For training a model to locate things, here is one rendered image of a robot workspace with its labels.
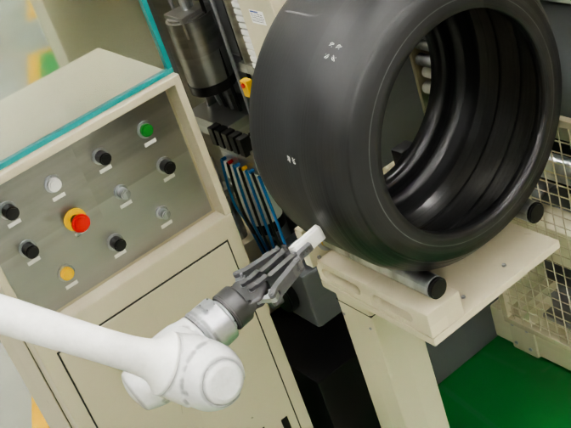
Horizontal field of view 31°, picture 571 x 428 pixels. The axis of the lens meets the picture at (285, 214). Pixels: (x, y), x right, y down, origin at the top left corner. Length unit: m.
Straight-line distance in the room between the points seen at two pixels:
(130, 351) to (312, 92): 0.53
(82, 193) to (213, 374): 0.82
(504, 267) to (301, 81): 0.65
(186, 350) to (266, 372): 1.07
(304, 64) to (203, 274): 0.81
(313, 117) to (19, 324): 0.58
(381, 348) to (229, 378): 0.96
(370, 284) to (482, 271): 0.24
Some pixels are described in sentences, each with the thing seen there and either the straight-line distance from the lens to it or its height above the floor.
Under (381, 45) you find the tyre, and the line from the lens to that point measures 1.71.
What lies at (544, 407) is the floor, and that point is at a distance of 2.99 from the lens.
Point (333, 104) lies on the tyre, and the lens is 1.71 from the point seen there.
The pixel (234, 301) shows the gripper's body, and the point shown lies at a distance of 1.78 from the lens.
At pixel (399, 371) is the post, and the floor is 0.42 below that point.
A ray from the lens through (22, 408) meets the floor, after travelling 3.73.
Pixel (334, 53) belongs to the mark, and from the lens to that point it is 1.72.
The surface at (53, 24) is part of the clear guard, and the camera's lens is 2.15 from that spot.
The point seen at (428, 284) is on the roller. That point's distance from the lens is 1.97.
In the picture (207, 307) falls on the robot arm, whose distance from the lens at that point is 1.78.
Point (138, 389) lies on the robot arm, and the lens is 1.74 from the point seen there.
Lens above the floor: 2.08
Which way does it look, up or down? 30 degrees down
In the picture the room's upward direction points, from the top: 19 degrees counter-clockwise
